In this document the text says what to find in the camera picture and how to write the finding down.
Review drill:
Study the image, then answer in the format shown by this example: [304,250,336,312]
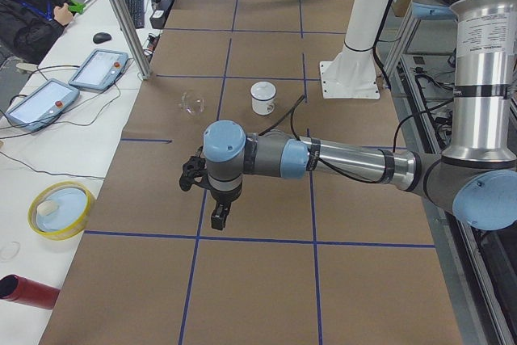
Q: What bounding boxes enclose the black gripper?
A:
[179,145,242,230]

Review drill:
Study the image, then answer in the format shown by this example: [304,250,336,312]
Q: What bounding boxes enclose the clear glass funnel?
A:
[179,90,205,116]

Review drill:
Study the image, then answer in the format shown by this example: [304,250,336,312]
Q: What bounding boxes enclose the white cup lid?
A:
[250,81,276,101]

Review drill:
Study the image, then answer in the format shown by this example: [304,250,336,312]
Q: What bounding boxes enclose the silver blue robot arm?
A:
[179,0,516,230]

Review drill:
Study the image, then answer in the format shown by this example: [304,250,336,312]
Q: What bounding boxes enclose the white enamel cup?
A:
[251,96,276,116]

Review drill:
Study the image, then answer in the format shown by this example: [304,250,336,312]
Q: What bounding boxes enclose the brown paper table cover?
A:
[41,0,462,344]

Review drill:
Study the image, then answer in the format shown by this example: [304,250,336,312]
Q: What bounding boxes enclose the yellow rimmed blue bowl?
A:
[27,181,96,241]

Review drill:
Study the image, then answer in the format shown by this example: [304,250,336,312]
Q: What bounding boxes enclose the far blue teach pendant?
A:
[68,48,128,91]

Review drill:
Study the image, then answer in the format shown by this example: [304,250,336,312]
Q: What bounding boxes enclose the blue teach pendant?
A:
[6,78,79,133]
[68,48,128,91]

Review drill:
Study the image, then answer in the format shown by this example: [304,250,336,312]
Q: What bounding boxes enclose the black box device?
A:
[149,0,174,29]

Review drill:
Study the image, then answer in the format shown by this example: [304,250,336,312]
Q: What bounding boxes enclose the near blue teach pendant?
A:
[6,78,79,133]

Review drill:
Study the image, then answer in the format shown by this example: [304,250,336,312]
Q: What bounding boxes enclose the black computer mouse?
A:
[92,32,112,44]

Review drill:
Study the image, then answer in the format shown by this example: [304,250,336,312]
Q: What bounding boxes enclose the red cylinder tube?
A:
[1,274,60,310]

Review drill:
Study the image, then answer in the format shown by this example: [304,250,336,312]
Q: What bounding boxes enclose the black keyboard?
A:
[124,0,145,29]

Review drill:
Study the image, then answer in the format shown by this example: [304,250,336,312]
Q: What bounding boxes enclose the green handheld object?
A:
[66,0,86,15]

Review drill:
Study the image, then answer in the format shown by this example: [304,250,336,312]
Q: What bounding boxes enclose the person in black jacket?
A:
[1,0,74,64]

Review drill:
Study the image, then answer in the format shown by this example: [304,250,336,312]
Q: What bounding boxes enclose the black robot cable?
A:
[258,94,456,184]

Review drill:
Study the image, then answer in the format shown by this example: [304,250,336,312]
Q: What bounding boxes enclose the aluminium frame post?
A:
[109,0,151,80]

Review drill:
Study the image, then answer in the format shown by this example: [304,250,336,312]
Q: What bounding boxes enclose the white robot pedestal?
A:
[320,0,390,99]

